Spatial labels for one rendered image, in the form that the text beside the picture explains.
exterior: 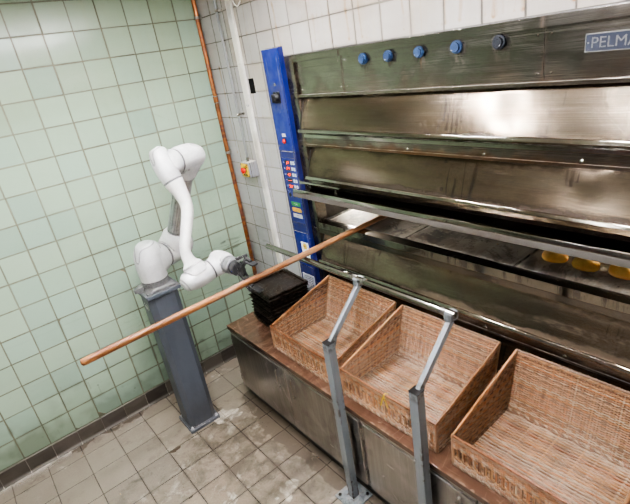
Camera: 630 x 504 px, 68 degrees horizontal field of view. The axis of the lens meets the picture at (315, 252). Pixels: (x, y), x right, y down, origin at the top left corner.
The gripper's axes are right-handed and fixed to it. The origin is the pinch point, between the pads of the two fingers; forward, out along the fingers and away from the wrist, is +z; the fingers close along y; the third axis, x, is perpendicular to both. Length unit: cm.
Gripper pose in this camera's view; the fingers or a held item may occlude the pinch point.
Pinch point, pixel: (256, 277)
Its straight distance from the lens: 219.2
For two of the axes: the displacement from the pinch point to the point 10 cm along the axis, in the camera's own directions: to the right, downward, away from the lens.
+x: -7.6, 3.6, -5.4
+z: 6.4, 2.2, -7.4
